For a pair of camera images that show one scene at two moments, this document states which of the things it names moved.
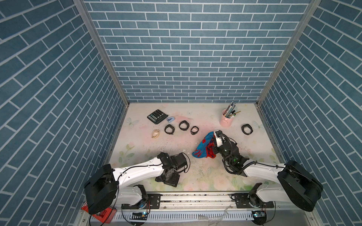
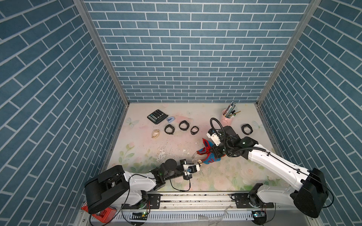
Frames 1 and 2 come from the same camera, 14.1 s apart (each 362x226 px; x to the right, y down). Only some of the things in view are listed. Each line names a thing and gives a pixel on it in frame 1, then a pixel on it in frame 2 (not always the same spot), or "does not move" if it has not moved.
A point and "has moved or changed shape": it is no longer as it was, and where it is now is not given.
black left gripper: (174, 182) to (182, 162)
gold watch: (155, 133) does not move
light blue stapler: (170, 119) does not move
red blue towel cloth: (205, 148) has moved or changed shape
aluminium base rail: (137, 209) does not move
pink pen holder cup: (224, 121) does not move
